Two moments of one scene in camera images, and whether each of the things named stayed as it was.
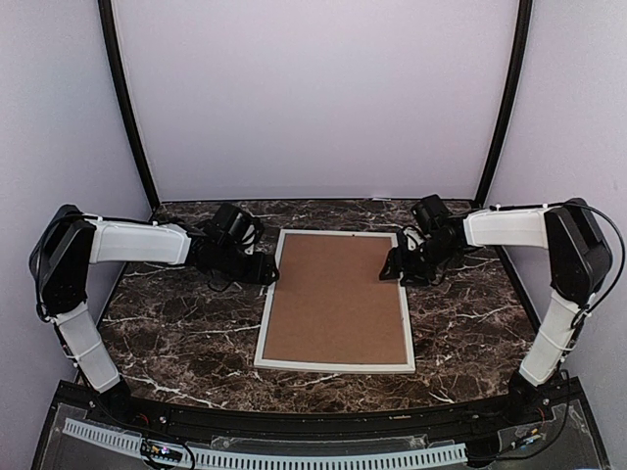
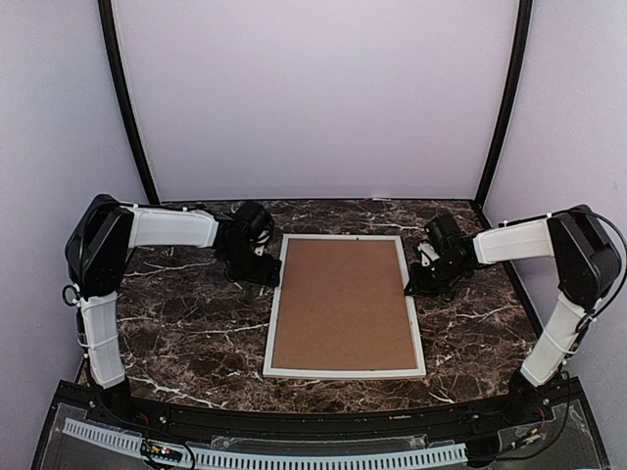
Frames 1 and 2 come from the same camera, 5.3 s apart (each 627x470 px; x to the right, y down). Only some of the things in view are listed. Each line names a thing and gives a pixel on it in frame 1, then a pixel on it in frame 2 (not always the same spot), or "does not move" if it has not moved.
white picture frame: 383,366 -> 294,372
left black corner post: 108,25 does not move
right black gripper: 397,258 -> 419,288
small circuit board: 161,451 does not move
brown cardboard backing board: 330,305 does not move
